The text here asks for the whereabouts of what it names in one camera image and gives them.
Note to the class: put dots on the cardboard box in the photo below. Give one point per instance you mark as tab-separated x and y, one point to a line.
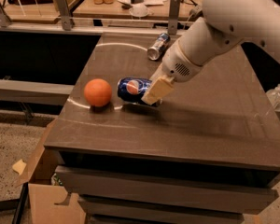
49	204

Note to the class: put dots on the white power strip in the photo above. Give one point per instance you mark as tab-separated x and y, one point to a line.
196	12

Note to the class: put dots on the white face mask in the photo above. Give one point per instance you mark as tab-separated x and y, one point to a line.
139	11

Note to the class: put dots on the silver blue energy drink can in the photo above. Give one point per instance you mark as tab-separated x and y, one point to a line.
158	47

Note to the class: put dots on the grey drawer cabinet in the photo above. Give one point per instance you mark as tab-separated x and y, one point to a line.
209	154

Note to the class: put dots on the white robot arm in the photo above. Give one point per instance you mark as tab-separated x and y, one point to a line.
223	25

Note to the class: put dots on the blue pepsi can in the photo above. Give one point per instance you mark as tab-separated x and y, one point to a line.
132	89

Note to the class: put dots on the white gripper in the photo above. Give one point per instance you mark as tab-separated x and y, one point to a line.
176	63

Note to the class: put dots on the clear plastic bottle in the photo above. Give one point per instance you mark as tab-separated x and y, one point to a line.
274	96

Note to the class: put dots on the grey metal bracket right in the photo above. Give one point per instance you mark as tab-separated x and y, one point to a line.
173	16

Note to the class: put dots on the grey metal bracket middle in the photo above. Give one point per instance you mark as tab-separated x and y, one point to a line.
65	15

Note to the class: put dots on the orange fruit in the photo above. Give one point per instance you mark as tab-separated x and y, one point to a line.
98	92

